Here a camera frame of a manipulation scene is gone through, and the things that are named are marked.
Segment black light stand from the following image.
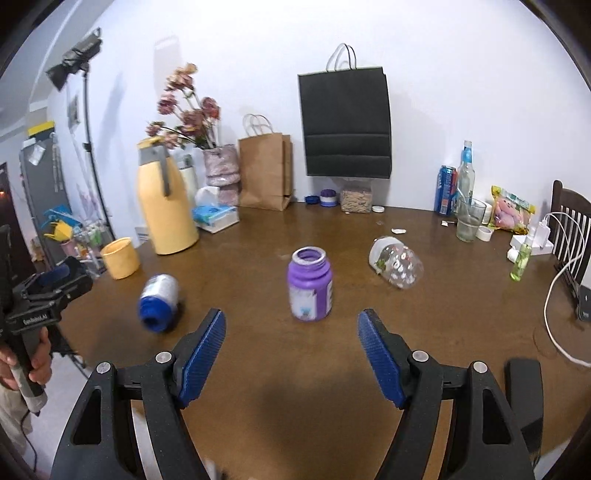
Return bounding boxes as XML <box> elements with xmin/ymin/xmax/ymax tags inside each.
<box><xmin>45</xmin><ymin>27</ymin><xmax>117</xmax><ymax>243</ymax></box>

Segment white cable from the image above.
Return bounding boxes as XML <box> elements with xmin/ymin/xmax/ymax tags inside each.
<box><xmin>544</xmin><ymin>211</ymin><xmax>591</xmax><ymax>366</ymax></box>

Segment clear glass bottle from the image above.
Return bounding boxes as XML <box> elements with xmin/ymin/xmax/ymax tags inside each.
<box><xmin>456</xmin><ymin>140</ymin><xmax>476</xmax><ymax>214</ymax></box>

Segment clear drinking glass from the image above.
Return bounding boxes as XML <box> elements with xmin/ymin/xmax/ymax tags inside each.
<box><xmin>455</xmin><ymin>197</ymin><xmax>487</xmax><ymax>243</ymax></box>

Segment brown paper bag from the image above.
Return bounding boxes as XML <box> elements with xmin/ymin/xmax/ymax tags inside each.
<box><xmin>238</xmin><ymin>114</ymin><xmax>293</xmax><ymax>212</ymax></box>

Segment purple cup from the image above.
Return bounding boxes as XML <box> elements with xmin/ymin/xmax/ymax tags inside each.
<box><xmin>287</xmin><ymin>247</ymin><xmax>334</xmax><ymax>322</ymax></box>

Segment person's left hand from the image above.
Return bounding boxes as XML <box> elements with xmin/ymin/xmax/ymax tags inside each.
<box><xmin>0</xmin><ymin>329</ymin><xmax>53</xmax><ymax>393</ymax></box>

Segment dried pink flowers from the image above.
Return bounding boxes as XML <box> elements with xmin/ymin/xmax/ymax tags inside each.
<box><xmin>146</xmin><ymin>63</ymin><xmax>222</xmax><ymax>150</ymax></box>

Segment blue white tissue box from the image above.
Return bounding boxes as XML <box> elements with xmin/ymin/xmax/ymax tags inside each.
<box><xmin>191</xmin><ymin>204</ymin><xmax>240</xmax><ymax>234</ymax></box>

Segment pink snack packet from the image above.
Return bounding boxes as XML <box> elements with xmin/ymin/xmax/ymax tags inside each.
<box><xmin>489</xmin><ymin>185</ymin><xmax>537</xmax><ymax>232</ymax></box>

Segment green spray bottle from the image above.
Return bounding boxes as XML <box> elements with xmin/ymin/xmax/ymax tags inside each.
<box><xmin>510</xmin><ymin>240</ymin><xmax>533</xmax><ymax>282</ymax></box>

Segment black paper bag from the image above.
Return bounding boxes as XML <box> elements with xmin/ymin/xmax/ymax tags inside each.
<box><xmin>297</xmin><ymin>43</ymin><xmax>393</xmax><ymax>179</ymax></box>

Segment blue white bottle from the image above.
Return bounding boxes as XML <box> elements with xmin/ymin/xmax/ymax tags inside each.
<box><xmin>139</xmin><ymin>273</ymin><xmax>181</xmax><ymax>333</ymax></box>

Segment clear jar of nuts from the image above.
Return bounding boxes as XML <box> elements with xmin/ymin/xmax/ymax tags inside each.
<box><xmin>340</xmin><ymin>178</ymin><xmax>373</xmax><ymax>214</ymax></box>

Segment blue drink can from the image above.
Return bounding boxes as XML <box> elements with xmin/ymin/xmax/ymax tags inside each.
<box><xmin>434</xmin><ymin>165</ymin><xmax>459</xmax><ymax>217</ymax></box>

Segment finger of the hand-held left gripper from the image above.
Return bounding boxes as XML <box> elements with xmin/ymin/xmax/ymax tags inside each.
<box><xmin>21</xmin><ymin>257</ymin><xmax>94</xmax><ymax>311</ymax></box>

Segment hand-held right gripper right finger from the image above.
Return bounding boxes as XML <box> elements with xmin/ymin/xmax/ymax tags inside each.
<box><xmin>358</xmin><ymin>308</ymin><xmax>539</xmax><ymax>480</ymax></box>

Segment clear plastic jar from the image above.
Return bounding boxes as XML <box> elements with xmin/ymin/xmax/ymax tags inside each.
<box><xmin>368</xmin><ymin>235</ymin><xmax>424</xmax><ymax>290</ymax></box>

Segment white power strip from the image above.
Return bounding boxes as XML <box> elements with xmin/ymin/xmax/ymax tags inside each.
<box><xmin>508</xmin><ymin>233</ymin><xmax>554</xmax><ymax>263</ymax></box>

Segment black cable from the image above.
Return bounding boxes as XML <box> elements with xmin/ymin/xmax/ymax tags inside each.
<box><xmin>18</xmin><ymin>411</ymin><xmax>40</xmax><ymax>476</ymax></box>

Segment yellow thermos jug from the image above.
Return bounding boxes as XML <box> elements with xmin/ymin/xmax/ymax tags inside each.
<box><xmin>137</xmin><ymin>137</ymin><xmax>200</xmax><ymax>256</ymax></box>

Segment pink vase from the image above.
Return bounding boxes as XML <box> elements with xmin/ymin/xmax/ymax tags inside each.
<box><xmin>203</xmin><ymin>144</ymin><xmax>241</xmax><ymax>206</ymax></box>

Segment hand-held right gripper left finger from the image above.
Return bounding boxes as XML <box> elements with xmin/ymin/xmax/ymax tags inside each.
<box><xmin>50</xmin><ymin>307</ymin><xmax>227</xmax><ymax>480</ymax></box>

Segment person's left forearm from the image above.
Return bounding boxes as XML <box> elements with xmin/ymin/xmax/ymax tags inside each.
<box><xmin>0</xmin><ymin>385</ymin><xmax>29</xmax><ymax>467</ymax></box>

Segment dark wooden chair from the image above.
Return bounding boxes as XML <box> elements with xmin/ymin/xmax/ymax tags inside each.
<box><xmin>551</xmin><ymin>179</ymin><xmax>591</xmax><ymax>322</ymax></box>

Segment grey refrigerator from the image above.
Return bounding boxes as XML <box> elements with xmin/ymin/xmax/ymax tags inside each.
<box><xmin>17</xmin><ymin>133</ymin><xmax>75</xmax><ymax>261</ymax></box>

